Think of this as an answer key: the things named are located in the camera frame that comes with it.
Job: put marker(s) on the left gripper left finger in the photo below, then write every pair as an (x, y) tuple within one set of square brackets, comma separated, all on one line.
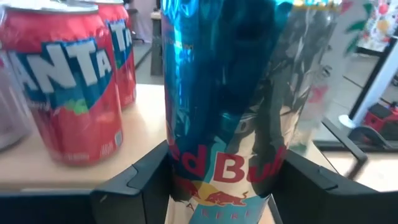
[(93, 205)]

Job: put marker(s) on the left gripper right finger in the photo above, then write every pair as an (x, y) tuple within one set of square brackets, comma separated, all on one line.
[(335, 202)]

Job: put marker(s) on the red Fanta can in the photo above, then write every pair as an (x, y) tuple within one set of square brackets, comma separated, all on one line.
[(68, 93), (124, 62)]

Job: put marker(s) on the silver Diet Coke can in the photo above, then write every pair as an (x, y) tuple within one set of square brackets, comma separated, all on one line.
[(11, 118)]

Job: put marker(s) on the blue silver Red Bull can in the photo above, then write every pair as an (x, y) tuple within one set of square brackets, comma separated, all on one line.
[(224, 109)]

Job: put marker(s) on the black clamp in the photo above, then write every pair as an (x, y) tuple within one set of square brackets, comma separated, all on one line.
[(368, 137)]

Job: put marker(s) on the red black tool box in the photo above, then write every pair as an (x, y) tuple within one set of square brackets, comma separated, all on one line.
[(384, 119)]

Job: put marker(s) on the white stand with black pole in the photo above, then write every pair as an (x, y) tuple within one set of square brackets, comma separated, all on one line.
[(377, 87)]

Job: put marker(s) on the floral patterned cloth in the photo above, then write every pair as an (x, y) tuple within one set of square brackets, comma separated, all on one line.
[(381, 25)]

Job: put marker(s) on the black aluminium frame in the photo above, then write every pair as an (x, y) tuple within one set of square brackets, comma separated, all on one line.
[(357, 146)]

